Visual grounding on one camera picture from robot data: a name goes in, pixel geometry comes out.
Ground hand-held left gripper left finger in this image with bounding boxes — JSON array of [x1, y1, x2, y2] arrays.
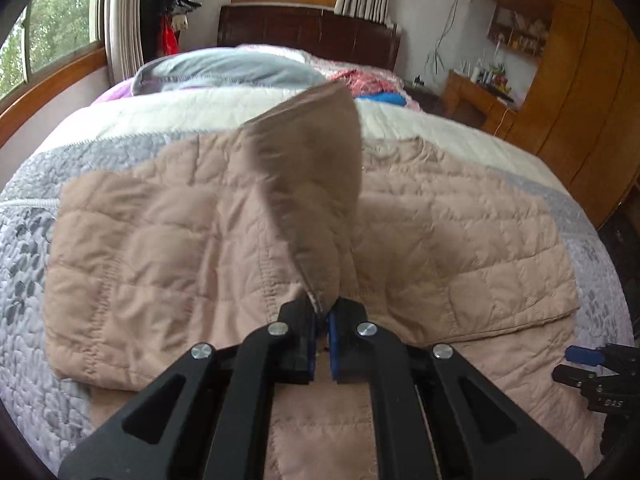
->
[[59, 296, 321, 480]]

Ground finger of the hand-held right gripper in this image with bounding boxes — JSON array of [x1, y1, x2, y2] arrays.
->
[[552, 364, 628, 413], [566, 344, 640, 368]]

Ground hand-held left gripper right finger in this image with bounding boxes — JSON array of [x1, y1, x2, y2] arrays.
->
[[327, 297, 586, 480]]

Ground beige quilted jacket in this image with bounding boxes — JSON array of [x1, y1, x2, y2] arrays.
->
[[44, 80, 603, 480]]

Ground hanging black clothes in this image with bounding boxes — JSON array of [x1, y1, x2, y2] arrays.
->
[[139, 0, 203, 58]]

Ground dark furniture piece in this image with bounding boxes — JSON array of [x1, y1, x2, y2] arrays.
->
[[597, 195, 640, 321]]

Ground blue cloth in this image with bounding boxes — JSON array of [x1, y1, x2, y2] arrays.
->
[[360, 91, 405, 107]]

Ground dark nightstand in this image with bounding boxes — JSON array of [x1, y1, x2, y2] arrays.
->
[[402, 80, 446, 116]]

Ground wooden wardrobe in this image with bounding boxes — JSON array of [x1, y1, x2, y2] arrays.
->
[[472, 0, 640, 226]]

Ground red patterned cloth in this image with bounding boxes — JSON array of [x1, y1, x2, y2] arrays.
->
[[327, 67, 401, 98]]

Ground wooden desk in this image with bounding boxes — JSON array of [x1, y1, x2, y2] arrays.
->
[[442, 70, 518, 136]]

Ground pink floral bedsheet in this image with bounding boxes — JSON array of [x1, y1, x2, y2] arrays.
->
[[235, 44, 421, 111]]

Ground group of bottles on desk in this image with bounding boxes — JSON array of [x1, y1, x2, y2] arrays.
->
[[460, 52, 516, 101]]

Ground grey pillow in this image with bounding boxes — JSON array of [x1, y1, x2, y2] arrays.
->
[[131, 51, 328, 97]]

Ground grey patterned bed quilt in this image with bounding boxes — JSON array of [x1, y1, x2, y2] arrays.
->
[[0, 92, 636, 466]]

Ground dark wooden headboard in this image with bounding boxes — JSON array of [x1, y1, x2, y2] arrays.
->
[[217, 5, 403, 71]]

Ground purple blanket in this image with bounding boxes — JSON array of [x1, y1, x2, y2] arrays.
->
[[92, 82, 137, 107]]

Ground hanging red cloth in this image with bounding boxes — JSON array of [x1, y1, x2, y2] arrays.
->
[[160, 14, 180, 56]]

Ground wide wooden-framed window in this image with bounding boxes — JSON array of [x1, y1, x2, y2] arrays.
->
[[0, 0, 108, 128]]

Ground wooden wall shelf with items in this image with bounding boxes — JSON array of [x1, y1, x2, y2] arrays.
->
[[487, 2, 553, 63]]

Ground white wall cable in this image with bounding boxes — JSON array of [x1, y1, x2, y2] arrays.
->
[[425, 0, 476, 81]]

